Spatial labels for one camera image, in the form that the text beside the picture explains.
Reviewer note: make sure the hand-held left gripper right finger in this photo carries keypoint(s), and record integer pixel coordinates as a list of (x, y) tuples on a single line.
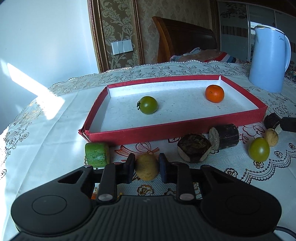
[(163, 169)]

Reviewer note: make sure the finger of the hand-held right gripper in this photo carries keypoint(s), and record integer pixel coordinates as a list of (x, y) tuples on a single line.
[(289, 125)]

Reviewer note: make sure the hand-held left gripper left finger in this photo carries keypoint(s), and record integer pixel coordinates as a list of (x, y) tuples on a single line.
[(130, 170)]

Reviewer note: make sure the tan longan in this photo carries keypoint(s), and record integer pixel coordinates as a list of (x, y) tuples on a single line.
[(146, 166), (271, 138)]

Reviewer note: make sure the dark sugarcane piece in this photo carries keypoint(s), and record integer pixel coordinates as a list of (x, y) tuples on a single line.
[(271, 120), (227, 138)]

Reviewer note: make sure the dark brown round fruit chunk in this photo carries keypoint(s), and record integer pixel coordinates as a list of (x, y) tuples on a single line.
[(193, 146)]

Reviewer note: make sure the green tomato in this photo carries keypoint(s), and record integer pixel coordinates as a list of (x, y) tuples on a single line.
[(259, 149), (149, 105)]

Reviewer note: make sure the small red-orange fruit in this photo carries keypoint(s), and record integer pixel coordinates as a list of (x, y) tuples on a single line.
[(93, 196)]

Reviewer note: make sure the red shallow box tray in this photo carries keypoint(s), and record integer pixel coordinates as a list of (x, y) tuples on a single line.
[(185, 111)]

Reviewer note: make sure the green cucumber piece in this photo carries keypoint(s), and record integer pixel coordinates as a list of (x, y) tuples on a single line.
[(96, 154)]

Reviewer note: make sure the light blue electric kettle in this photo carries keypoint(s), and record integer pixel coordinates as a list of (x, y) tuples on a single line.
[(268, 62)]

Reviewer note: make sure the orange tangerine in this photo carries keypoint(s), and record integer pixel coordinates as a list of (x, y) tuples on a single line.
[(215, 93)]

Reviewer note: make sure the folded striped blanket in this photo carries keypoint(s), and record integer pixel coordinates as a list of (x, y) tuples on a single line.
[(208, 55)]

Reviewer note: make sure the sliding wardrobe door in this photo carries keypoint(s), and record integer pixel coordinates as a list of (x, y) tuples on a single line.
[(235, 27)]

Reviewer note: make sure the wooden headboard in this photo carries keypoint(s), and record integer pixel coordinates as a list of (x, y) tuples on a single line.
[(185, 39)]

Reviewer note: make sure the white wall switch panel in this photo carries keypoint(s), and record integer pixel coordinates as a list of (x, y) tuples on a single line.
[(122, 47)]

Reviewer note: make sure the gilded wall moulding frame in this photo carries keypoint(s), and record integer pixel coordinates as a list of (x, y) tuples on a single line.
[(95, 34)]

